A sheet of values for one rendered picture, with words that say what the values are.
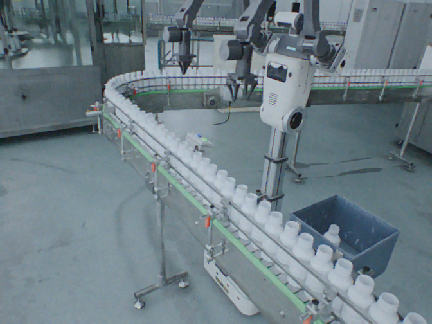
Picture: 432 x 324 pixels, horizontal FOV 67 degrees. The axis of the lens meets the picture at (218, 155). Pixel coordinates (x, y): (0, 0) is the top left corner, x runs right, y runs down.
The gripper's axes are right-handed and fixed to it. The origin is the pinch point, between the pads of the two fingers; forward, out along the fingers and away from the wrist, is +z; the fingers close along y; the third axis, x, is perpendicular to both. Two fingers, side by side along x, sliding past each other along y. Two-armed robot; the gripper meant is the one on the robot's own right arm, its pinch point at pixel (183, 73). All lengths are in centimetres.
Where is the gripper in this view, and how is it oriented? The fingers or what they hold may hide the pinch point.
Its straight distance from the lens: 164.5
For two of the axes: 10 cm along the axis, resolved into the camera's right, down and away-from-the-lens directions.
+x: 5.6, 3.9, -7.3
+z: -0.7, 9.0, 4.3
